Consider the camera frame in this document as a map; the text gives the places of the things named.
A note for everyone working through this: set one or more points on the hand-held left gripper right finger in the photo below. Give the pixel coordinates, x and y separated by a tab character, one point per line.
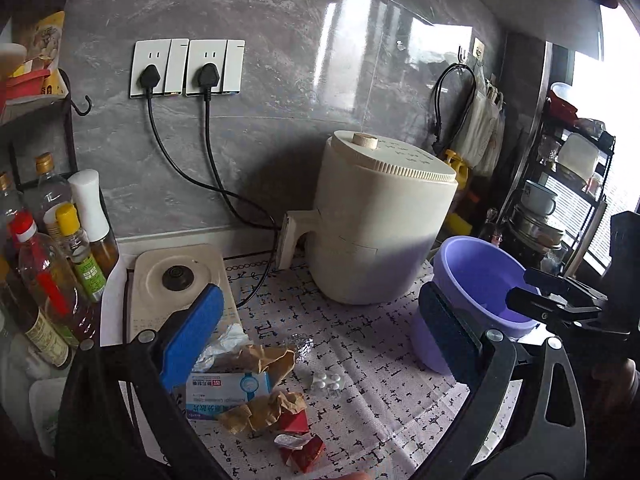
445	330

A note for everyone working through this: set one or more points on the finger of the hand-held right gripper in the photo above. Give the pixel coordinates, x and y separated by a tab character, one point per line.
545	307
560	285

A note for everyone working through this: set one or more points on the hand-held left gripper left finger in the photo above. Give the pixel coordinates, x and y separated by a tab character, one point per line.
200	330

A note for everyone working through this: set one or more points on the purple plastic bin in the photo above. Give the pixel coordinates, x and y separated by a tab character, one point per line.
465	270

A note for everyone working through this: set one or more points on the blue white medicine box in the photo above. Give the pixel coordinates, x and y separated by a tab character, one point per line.
235	390

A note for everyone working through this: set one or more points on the red wrapper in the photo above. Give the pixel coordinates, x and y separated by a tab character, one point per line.
295	422
307	456

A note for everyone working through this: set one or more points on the person's right hand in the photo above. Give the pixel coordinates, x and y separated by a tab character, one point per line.
617	380

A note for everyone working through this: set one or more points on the crumpled white tissue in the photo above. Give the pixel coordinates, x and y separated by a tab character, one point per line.
220	347

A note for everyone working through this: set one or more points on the stack of metal pots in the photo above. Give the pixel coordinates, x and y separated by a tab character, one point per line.
537	232

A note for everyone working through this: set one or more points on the crumpled brown paper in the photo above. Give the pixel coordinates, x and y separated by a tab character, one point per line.
265	412
265	357

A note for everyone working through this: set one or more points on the cream kettle heating base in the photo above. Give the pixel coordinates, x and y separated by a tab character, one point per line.
160	270

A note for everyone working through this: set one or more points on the patterned white table mat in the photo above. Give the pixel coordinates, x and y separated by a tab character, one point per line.
360	340

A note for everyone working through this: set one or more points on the white enamel mug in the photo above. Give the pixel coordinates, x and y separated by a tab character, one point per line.
539	200

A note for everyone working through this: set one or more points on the crumpled foil ball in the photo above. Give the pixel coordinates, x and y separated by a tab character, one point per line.
302	347

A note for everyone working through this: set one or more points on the cream air fryer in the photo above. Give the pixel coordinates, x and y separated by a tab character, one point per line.
380	220

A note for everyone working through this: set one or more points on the black kitchen shelf rack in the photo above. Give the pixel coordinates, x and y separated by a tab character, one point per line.
530	160

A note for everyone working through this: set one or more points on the white storage container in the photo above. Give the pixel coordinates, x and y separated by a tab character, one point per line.
577	157

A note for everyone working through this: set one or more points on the white pill blister pack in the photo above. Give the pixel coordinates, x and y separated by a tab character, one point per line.
327	384

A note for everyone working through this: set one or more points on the yellow cap green label bottle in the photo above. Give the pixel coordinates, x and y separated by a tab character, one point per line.
82	255

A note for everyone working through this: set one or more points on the yellow plastic bottle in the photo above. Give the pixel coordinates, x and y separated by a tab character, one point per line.
457	170

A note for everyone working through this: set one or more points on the dark sauce bottle beige label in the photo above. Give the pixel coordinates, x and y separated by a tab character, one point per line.
42	335

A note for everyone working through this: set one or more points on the red cap oil bottle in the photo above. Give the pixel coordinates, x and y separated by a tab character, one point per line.
47	280

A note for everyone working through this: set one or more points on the crumpled red wrapper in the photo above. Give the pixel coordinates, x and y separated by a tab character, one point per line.
307	456

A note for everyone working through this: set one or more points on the white cap oil dispenser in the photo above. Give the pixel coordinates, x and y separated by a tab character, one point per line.
90	205

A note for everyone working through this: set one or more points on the window with blinds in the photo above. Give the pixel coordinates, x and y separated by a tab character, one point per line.
615	110

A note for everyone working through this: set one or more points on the white plastic container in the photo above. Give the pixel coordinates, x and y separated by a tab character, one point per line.
45	410

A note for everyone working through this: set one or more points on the hanging white bags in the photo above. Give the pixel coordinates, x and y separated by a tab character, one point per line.
480	125

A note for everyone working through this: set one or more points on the red bowl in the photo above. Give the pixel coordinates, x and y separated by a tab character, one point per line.
562	100

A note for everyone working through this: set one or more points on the clear bottle gold cap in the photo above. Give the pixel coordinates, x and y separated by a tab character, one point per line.
7	205
50	190

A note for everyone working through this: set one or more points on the black power plug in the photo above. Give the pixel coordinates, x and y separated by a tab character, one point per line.
208	77
150	80

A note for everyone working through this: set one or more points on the yellow snack packet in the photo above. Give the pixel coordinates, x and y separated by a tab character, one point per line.
47	40

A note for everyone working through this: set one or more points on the white wall socket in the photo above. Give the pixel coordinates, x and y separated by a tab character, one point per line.
230	67
170	67

